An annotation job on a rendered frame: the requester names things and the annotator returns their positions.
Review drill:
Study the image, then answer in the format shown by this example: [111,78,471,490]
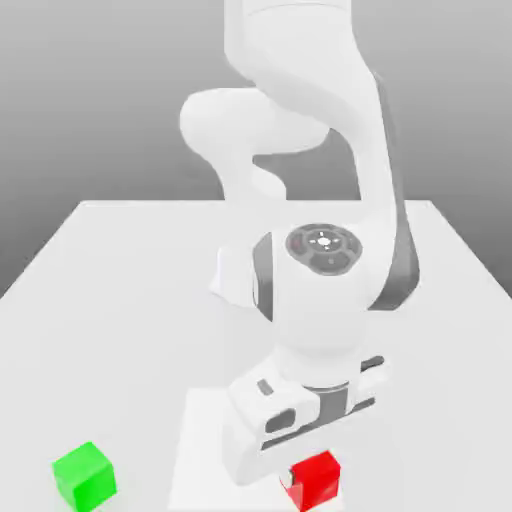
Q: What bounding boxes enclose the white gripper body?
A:
[222,394,381,488]

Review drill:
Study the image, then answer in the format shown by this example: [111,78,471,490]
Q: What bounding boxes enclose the small red cube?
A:
[279,449,342,512]

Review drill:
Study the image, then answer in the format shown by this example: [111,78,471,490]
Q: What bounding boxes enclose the small green cube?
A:
[51,440,118,512]

